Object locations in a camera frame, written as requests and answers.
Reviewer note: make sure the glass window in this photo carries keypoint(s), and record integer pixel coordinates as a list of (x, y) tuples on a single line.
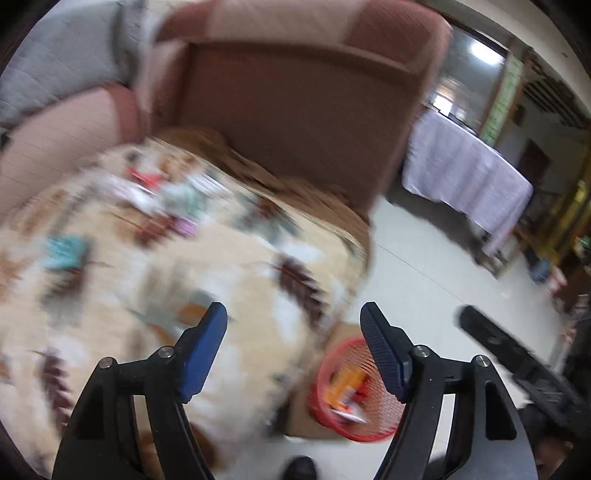
[(466, 60)]

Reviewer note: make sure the wooden lattice screen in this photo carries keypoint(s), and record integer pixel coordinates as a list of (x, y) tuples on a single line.
[(554, 87)]

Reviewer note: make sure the pink wrapper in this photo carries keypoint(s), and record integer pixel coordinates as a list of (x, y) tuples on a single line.
[(184, 227)]

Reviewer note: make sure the black shoe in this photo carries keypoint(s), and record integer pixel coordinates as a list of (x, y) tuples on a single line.
[(300, 468)]

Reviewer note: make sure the red and white wrapper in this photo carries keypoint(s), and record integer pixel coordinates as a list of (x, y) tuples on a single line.
[(138, 176)]

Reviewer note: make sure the reddish brown sofa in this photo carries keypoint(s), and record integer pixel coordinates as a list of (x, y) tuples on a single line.
[(300, 115)]

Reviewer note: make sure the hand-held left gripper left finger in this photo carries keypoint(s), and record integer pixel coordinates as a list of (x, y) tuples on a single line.
[(201, 355)]

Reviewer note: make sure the grey green packet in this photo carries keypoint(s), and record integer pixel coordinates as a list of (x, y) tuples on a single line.
[(184, 198)]

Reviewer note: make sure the leaf printed blanket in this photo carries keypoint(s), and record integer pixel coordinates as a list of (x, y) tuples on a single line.
[(231, 277)]

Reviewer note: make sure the purple floral tablecloth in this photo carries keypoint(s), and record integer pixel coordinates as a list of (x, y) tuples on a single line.
[(461, 170)]

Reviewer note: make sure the blue bag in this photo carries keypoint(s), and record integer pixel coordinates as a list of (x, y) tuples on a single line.
[(539, 272)]

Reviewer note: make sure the white packet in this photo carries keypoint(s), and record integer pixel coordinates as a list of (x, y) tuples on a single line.
[(351, 415)]

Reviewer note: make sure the bamboo print wall scroll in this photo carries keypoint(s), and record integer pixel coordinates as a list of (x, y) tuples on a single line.
[(503, 97)]

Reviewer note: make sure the teal packet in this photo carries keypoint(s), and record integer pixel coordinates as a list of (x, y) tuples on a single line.
[(64, 251)]

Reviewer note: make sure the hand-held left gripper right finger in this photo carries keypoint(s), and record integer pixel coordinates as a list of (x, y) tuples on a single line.
[(383, 355)]

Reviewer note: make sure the golden wooden frame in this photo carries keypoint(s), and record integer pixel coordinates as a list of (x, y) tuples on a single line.
[(568, 221)]

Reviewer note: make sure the dark wooden door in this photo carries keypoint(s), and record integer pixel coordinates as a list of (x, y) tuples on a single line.
[(533, 161)]

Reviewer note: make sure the grey quilted cover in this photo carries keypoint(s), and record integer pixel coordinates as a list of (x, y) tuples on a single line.
[(60, 55)]

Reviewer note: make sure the red mesh basket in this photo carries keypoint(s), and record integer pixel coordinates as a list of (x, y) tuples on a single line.
[(369, 424)]

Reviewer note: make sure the orange wrapper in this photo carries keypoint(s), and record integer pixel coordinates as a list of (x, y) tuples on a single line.
[(344, 385)]

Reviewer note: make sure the wooden board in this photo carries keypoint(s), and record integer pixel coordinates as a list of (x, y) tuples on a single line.
[(300, 415)]

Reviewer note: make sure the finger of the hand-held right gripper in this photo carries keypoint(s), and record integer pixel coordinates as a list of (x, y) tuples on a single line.
[(489, 334)]

